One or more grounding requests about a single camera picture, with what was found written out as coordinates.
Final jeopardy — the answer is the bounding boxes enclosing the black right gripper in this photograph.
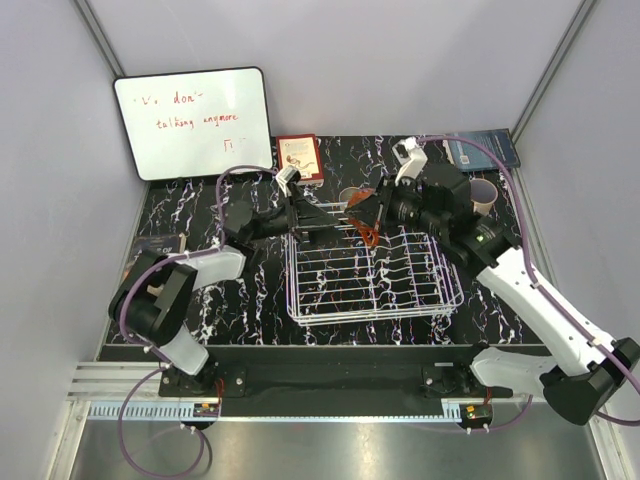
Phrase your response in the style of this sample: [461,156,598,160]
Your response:
[347,173,447,238]

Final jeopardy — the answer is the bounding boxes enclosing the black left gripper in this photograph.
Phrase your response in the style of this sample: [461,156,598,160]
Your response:
[248,184,344,248]

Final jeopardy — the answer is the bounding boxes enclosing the orange ceramic mug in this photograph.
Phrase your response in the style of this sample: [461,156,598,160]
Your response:
[345,188,379,248]

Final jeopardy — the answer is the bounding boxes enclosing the brown and cream cup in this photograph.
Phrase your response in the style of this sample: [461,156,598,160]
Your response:
[339,187,361,209]

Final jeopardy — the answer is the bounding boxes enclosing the white wire dish rack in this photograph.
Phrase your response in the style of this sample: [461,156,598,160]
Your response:
[284,203,464,326]

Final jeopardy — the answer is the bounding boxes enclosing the pink iridescent mug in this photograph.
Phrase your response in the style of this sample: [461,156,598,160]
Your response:
[470,178,498,216]

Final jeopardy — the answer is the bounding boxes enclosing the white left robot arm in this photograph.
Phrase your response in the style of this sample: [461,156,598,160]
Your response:
[109,184,340,396]

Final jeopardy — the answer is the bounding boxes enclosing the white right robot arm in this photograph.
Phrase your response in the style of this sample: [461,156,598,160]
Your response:
[345,161,639,426]

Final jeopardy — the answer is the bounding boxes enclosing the red and white book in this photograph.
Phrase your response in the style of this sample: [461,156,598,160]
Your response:
[276,134,324,186]

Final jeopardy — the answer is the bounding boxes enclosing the dark blue book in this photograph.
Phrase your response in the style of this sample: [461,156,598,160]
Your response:
[443,128,522,173]

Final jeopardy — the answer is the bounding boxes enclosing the Tale of Two Cities book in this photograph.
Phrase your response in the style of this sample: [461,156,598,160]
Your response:
[126,233,186,268]

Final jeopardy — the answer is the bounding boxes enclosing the white dry-erase board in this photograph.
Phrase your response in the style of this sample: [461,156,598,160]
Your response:
[113,67,273,182]

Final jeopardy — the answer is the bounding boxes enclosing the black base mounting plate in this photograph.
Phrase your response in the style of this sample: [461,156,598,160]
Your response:
[159,346,511,421]

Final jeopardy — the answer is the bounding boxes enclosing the grey slotted cable duct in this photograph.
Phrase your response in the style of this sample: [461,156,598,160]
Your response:
[89,402,494,424]

